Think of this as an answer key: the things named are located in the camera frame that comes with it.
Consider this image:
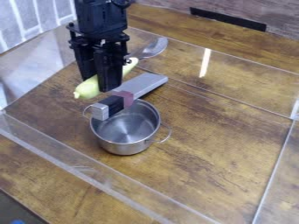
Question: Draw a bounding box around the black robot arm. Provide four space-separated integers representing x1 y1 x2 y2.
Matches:
66 0 132 92

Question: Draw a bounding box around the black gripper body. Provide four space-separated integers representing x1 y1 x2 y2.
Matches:
66 22 129 54

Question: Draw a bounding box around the black strip on wall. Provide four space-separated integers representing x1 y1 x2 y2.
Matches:
189 7 266 32

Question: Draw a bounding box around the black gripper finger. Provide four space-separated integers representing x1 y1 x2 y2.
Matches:
93 43 126 92
71 45 95 81

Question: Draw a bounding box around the silver block with dark bands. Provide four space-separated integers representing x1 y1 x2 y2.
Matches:
90 73 168 121

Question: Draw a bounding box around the clear acrylic enclosure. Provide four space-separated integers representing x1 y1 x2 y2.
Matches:
0 17 299 224

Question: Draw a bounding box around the silver metal pot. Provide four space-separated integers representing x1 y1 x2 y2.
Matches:
87 99 172 156

